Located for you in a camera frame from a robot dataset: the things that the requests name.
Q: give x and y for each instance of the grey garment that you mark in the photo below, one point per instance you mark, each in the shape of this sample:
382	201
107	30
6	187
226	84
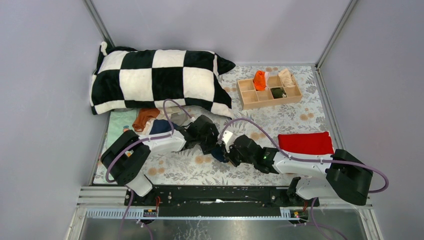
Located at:
180	119

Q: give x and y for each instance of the cream beige garment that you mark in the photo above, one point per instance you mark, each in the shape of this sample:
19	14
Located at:
161	116

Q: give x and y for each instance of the mint green printed cloth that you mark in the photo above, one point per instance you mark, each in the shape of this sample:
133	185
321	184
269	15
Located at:
119	122

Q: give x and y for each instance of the navy underwear orange trim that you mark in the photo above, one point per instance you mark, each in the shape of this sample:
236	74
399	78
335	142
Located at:
218	154

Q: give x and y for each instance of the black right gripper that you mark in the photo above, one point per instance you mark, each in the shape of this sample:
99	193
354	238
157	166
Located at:
229	155

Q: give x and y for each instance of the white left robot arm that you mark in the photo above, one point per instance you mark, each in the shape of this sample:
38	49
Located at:
125	158

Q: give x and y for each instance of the wooden compartment organizer box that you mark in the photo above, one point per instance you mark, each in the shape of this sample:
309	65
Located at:
250	98

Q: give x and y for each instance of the rust brown garment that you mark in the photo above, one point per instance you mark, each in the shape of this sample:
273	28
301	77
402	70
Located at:
144	115

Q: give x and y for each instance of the red folded cloth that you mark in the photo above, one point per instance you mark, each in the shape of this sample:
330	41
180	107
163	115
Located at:
319	143

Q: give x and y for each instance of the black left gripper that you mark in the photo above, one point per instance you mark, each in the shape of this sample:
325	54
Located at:
213	139

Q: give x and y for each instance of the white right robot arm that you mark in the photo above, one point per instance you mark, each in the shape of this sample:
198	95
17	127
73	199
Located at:
332	175

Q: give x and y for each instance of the rolled dark green garment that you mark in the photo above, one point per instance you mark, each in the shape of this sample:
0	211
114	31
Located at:
278	92

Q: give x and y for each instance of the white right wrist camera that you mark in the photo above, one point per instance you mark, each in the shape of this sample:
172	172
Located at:
228	138

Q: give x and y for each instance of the perforated metal cable tray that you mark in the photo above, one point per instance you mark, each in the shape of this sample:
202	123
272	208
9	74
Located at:
220	213

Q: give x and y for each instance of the rolled beige garment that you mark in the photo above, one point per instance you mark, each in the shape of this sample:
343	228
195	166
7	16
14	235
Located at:
286	78

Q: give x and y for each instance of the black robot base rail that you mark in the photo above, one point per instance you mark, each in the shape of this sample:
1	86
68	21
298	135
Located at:
212	197

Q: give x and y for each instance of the orange underwear white trim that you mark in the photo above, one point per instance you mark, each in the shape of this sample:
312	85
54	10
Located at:
260	80

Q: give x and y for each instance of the plain navy garment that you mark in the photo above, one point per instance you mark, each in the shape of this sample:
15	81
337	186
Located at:
159	126

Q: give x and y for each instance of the black white checkered pillow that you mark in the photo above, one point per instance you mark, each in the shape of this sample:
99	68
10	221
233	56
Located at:
126	78

